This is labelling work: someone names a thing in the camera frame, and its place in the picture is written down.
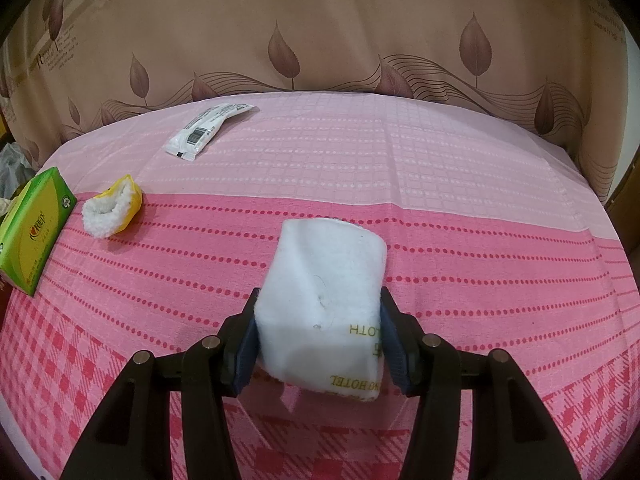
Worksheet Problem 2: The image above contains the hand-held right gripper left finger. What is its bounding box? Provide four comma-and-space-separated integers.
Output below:
60, 287, 263, 480

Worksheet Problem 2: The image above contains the white tube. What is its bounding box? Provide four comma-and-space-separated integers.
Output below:
164, 102, 256, 162

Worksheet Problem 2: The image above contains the white towel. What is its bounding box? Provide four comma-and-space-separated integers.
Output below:
254, 217, 388, 403

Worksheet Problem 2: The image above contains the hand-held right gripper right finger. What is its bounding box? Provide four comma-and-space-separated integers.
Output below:
380, 286, 583, 480

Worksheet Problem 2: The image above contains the pink checked tablecloth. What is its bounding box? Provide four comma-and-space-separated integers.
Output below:
0, 91, 640, 480

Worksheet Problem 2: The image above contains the green tissue box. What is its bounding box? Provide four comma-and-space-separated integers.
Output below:
0, 167, 77, 297

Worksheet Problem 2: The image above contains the grey plastic bag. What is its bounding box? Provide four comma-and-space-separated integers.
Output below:
0, 142, 36, 201

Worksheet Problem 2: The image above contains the beige leaf print curtain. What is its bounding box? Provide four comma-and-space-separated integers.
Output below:
0, 0, 640, 206

